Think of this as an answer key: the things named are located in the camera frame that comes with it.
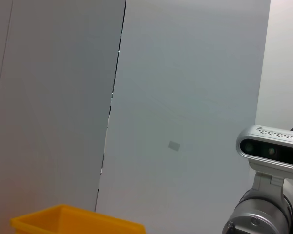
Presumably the yellow plastic bin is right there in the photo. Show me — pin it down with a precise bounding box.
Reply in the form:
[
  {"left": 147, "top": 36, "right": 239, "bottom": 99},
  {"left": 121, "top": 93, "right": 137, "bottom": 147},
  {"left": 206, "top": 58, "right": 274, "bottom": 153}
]
[{"left": 9, "top": 204, "right": 146, "bottom": 234}]

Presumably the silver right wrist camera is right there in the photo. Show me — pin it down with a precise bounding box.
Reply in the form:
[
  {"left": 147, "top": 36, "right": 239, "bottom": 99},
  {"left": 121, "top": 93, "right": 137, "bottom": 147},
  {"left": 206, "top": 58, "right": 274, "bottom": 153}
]
[{"left": 235, "top": 125, "right": 293, "bottom": 193}]

